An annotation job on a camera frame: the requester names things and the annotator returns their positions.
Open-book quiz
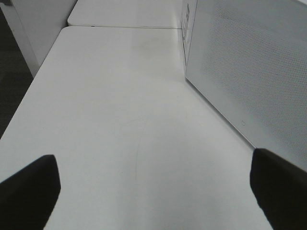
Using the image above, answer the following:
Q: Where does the white microwave door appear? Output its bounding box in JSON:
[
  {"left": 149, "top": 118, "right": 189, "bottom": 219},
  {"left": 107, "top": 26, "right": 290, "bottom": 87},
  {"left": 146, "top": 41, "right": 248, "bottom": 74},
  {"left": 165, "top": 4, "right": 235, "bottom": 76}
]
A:
[{"left": 186, "top": 0, "right": 307, "bottom": 170}]

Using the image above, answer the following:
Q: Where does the white microwave oven body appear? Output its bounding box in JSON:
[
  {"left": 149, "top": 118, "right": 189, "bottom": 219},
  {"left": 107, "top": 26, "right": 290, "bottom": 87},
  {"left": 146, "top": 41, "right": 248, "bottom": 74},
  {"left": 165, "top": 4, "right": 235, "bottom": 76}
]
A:
[{"left": 180, "top": 0, "right": 198, "bottom": 65}]

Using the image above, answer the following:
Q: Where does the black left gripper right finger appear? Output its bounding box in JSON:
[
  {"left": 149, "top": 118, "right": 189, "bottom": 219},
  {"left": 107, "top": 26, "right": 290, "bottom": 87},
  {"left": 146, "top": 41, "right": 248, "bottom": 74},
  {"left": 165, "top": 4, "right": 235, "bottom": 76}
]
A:
[{"left": 249, "top": 149, "right": 307, "bottom": 230}]

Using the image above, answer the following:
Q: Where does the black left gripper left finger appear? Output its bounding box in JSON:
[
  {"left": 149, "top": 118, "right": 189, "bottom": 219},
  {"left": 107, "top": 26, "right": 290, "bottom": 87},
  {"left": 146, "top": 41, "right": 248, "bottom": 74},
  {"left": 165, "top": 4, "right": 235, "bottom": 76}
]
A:
[{"left": 0, "top": 155, "right": 61, "bottom": 230}]

